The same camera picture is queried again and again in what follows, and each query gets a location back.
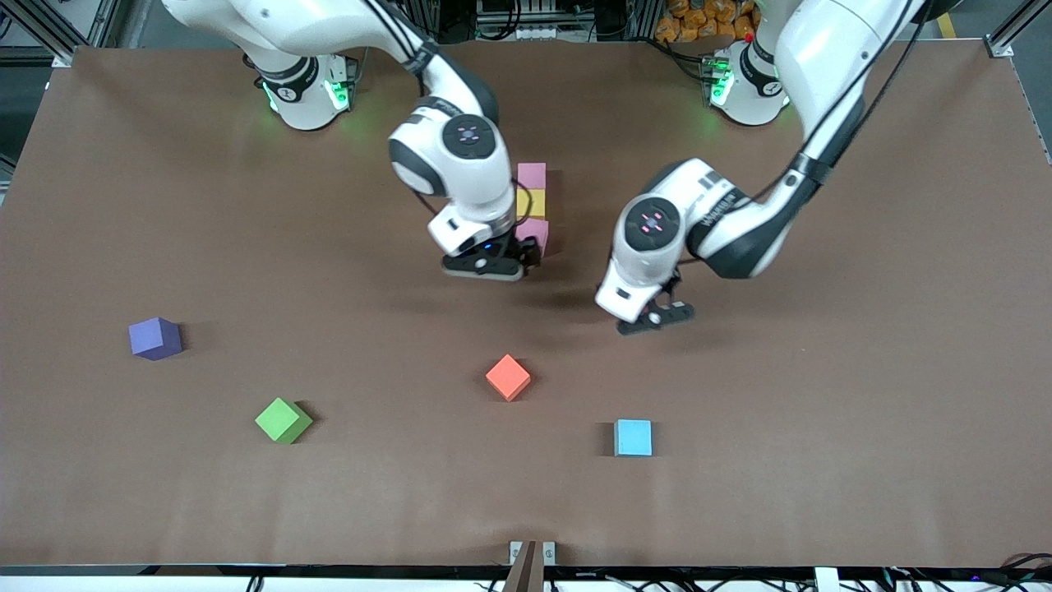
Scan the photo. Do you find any green foam block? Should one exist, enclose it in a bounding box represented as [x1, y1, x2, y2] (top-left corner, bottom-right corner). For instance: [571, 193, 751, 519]
[255, 397, 314, 446]

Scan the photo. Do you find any orange foam block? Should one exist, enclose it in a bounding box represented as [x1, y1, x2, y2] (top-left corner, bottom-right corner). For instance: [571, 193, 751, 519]
[485, 354, 533, 403]

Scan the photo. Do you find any light blue foam block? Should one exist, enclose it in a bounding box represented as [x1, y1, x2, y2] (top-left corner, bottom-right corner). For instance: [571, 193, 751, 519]
[613, 419, 653, 458]

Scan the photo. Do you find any grey metal equipment rack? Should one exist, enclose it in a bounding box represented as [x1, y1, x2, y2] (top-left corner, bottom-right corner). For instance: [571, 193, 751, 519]
[475, 0, 580, 44]

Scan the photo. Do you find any bag of orange items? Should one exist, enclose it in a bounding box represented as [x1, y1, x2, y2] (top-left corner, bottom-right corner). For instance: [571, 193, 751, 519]
[655, 0, 759, 44]

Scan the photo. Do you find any purple foam block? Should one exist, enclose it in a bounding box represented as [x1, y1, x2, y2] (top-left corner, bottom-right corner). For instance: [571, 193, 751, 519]
[128, 317, 183, 362]

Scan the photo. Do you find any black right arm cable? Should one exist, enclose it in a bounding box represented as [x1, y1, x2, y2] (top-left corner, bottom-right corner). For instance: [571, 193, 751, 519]
[362, 0, 436, 79]

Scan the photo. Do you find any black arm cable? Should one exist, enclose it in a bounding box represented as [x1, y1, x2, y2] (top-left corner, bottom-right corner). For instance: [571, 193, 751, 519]
[362, 0, 436, 79]
[744, 0, 934, 206]

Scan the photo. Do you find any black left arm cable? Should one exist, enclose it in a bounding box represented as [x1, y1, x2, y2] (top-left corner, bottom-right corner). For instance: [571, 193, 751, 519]
[744, 0, 934, 206]

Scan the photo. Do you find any black floor cable bundle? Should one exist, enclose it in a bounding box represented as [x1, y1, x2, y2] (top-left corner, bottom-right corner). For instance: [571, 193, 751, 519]
[884, 553, 1052, 591]

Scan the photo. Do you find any aluminium frame post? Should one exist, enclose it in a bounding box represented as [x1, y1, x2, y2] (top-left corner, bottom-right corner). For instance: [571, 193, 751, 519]
[0, 0, 112, 67]
[985, 0, 1052, 60]

